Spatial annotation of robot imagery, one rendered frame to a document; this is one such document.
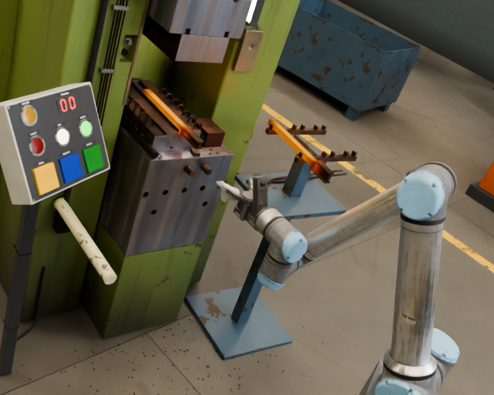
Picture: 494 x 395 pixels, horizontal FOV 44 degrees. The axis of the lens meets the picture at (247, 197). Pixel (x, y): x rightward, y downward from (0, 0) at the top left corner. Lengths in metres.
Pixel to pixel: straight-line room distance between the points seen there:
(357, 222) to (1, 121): 1.05
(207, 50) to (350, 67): 3.76
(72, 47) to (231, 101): 0.75
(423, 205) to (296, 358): 1.56
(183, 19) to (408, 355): 1.24
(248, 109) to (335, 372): 1.31
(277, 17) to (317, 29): 3.51
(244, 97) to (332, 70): 3.40
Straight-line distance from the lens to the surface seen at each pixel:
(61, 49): 2.12
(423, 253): 1.68
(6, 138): 1.77
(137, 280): 2.59
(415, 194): 1.61
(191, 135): 2.23
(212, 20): 2.13
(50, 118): 1.84
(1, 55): 2.54
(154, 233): 2.44
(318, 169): 2.29
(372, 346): 3.30
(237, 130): 2.66
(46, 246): 2.53
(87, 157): 1.93
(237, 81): 2.51
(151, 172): 2.24
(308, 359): 3.04
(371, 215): 1.86
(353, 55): 5.82
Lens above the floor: 1.99
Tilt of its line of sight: 30 degrees down
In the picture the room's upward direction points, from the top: 20 degrees clockwise
